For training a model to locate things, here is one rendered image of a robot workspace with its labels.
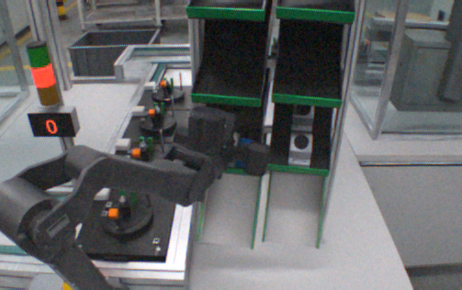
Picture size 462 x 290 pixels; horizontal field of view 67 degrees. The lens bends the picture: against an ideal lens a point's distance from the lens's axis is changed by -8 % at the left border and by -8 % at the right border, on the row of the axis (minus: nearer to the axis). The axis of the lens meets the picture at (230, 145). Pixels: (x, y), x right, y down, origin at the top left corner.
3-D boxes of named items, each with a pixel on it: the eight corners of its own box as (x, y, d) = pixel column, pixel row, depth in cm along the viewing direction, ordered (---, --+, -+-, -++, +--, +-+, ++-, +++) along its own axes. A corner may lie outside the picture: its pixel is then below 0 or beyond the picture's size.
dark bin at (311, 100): (340, 109, 69) (346, 83, 63) (271, 103, 71) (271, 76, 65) (339, 15, 84) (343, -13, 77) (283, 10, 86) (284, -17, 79)
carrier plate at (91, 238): (166, 261, 88) (165, 255, 87) (72, 257, 89) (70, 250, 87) (177, 196, 109) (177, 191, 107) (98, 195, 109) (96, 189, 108)
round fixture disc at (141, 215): (148, 239, 92) (147, 234, 91) (95, 238, 92) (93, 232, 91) (157, 202, 103) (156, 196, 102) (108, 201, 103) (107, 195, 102)
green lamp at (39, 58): (46, 68, 84) (41, 49, 82) (27, 69, 84) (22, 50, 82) (54, 61, 88) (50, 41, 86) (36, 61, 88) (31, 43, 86)
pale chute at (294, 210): (317, 248, 87) (319, 249, 83) (262, 241, 89) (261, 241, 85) (327, 133, 93) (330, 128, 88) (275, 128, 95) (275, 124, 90)
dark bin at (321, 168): (328, 177, 78) (333, 159, 72) (266, 171, 80) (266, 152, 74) (331, 78, 92) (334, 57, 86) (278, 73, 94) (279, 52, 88)
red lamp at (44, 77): (50, 87, 87) (46, 69, 84) (32, 88, 87) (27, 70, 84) (58, 79, 91) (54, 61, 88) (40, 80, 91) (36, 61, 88)
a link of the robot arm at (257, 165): (256, 192, 64) (262, 159, 62) (157, 168, 68) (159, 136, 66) (265, 173, 72) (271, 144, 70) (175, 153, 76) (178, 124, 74)
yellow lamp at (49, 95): (55, 105, 90) (50, 88, 87) (37, 105, 90) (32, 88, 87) (62, 97, 94) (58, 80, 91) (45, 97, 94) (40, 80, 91)
